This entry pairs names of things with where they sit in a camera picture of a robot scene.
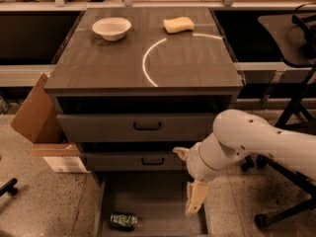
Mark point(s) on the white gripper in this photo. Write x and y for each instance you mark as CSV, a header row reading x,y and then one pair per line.
x,y
195,163

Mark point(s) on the green soda can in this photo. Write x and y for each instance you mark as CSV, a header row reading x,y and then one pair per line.
x,y
124,221

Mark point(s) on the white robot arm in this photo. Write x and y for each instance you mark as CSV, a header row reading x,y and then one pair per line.
x,y
236,135

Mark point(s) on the bottom grey drawer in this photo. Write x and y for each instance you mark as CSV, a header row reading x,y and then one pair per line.
x,y
157,199

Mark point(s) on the grey drawer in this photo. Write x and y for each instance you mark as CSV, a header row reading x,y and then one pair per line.
x,y
136,127
132,161
157,199

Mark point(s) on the middle grey drawer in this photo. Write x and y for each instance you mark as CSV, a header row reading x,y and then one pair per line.
x,y
132,161

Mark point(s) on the grey drawer cabinet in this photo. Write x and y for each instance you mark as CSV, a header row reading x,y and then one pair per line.
x,y
148,71

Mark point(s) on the top grey drawer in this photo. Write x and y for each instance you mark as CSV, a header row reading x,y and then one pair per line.
x,y
136,127

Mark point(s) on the black office chair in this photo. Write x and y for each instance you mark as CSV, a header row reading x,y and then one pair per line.
x,y
280,193

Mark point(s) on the yellow sponge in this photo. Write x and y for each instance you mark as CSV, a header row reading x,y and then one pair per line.
x,y
178,25

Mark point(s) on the brown cardboard box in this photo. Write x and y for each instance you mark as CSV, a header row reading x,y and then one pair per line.
x,y
36,120

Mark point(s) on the white bowl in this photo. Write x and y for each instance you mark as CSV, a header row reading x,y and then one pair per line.
x,y
112,29

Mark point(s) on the black side table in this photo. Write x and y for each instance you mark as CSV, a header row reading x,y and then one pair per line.
x,y
294,35

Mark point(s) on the black chair caster left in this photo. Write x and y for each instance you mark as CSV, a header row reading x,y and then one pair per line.
x,y
9,188

